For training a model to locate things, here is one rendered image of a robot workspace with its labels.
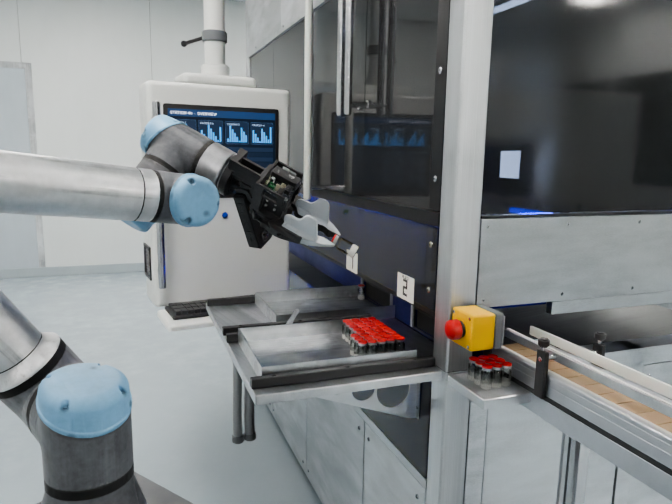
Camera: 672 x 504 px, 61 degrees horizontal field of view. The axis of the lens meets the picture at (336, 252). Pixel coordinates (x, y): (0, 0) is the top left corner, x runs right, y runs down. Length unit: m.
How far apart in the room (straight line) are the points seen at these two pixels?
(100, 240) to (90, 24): 2.21
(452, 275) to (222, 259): 1.07
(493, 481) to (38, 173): 1.12
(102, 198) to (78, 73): 5.82
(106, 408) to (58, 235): 5.84
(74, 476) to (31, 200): 0.36
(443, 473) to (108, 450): 0.74
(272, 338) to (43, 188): 0.78
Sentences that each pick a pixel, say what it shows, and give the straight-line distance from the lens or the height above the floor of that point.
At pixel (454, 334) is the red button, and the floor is 0.99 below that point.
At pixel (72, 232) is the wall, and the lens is 6.62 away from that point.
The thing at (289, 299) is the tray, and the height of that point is 0.89.
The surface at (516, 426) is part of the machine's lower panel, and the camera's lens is 1.40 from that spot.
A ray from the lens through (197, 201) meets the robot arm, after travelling 0.82.
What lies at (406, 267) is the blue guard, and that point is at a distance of 1.34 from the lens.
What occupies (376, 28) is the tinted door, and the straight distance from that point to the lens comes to 1.56.
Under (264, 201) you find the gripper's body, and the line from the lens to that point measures 0.94.
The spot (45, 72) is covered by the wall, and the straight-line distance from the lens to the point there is 6.61.
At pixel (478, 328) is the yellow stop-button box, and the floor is 1.01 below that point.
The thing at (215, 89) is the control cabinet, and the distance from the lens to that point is 2.01.
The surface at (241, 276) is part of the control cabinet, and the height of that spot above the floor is 0.89.
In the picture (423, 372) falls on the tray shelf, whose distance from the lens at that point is 1.23.
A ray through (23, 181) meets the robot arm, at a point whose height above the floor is 1.29.
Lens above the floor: 1.33
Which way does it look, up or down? 10 degrees down
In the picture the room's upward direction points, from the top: 1 degrees clockwise
